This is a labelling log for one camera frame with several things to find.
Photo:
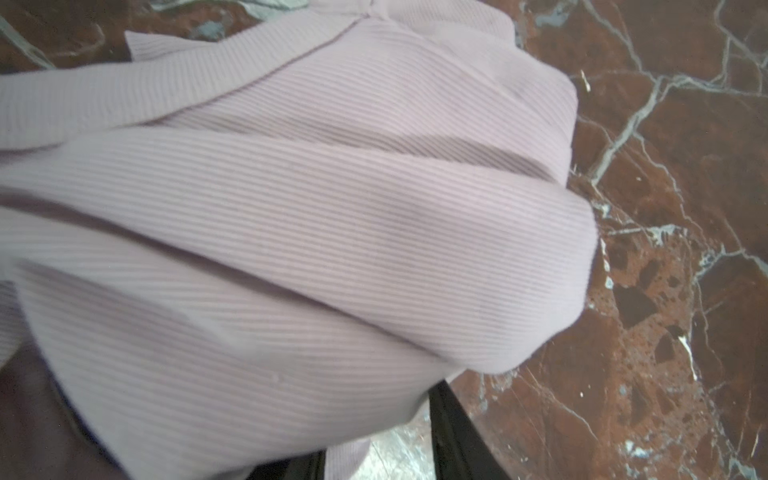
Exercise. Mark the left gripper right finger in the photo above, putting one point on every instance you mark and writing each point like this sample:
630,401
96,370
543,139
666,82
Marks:
459,452

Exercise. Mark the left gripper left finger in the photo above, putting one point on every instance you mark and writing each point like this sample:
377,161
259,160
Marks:
305,467

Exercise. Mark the light pink ribbed cloth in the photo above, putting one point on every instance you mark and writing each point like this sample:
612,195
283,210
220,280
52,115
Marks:
232,253

